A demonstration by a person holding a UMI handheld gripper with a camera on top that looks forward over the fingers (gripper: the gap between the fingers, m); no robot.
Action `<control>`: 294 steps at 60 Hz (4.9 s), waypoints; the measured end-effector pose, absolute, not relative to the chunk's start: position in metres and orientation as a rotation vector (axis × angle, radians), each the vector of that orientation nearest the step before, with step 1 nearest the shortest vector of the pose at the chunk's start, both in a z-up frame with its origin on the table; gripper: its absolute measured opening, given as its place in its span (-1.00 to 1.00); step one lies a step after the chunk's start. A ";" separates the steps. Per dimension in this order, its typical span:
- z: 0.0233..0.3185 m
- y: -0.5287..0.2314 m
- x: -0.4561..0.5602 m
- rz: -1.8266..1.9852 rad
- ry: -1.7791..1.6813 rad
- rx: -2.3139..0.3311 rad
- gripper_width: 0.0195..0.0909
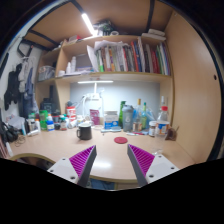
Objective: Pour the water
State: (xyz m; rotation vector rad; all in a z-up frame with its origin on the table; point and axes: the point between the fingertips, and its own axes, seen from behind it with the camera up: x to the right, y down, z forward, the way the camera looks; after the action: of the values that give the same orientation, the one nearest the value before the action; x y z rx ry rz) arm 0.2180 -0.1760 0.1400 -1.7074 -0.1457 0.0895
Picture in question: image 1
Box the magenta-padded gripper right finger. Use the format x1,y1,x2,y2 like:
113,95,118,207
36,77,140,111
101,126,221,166
126,143,180,188

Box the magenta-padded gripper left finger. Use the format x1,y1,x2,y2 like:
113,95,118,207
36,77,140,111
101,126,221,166
47,144,98,188

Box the clear red-capped plastic bottle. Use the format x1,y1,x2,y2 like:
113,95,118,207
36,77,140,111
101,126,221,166
155,105,171,139

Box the brown mug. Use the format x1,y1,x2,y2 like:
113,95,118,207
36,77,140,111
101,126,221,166
165,125,179,141

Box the white-lidded brown jar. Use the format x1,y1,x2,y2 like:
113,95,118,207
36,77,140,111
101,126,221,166
148,120,158,137

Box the black mug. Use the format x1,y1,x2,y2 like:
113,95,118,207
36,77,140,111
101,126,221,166
76,123,93,141

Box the white bottle with blue label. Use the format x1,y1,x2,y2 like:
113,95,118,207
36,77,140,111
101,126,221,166
46,114,55,132

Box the flat round red coaster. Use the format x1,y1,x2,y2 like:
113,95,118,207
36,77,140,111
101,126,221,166
113,136,129,145

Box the green-capped slim bottle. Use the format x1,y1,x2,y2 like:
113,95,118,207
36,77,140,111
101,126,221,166
140,102,149,131

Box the green container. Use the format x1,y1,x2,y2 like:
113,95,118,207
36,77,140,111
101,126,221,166
39,109,49,131

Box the blue plastic bag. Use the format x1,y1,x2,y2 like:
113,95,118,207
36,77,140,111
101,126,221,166
146,108,158,123

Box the red and white canister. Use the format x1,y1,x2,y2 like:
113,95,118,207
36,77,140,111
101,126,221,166
65,106,77,122

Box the grey shaker bottle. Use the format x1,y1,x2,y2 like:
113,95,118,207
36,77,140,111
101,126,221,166
121,104,135,132

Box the magenta snack pouch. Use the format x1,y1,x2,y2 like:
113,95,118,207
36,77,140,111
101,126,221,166
89,108,101,126

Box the blue and white carton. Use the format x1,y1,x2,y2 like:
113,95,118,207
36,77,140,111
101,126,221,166
103,111,120,130

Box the green plastic bottle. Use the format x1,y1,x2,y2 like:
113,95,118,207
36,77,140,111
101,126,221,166
118,100,127,128

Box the under-shelf light bar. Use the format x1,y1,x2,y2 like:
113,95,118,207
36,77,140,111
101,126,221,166
77,80,114,84

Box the dark hanging clothes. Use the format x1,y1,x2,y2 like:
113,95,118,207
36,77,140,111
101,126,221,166
3,56,39,118

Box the ceiling light bar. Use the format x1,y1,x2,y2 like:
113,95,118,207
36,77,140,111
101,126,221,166
81,12,96,36

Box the white wall power strip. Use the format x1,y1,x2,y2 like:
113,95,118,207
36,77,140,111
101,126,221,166
83,93,101,101

